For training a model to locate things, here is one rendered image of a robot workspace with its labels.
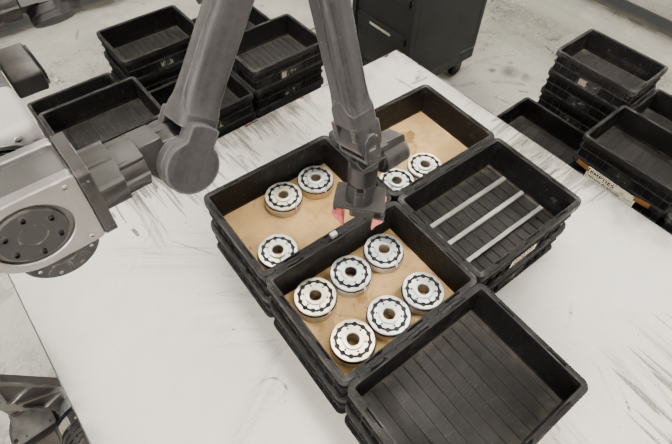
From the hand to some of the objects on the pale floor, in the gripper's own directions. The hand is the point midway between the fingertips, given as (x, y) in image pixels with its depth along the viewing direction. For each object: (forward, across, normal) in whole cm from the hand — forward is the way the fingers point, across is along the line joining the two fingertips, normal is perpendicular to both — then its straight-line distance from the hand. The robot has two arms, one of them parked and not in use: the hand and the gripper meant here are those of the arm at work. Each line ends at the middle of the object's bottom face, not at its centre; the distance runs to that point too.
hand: (357, 223), depth 110 cm
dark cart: (+106, +14, +198) cm, 225 cm away
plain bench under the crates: (+106, +11, +7) cm, 107 cm away
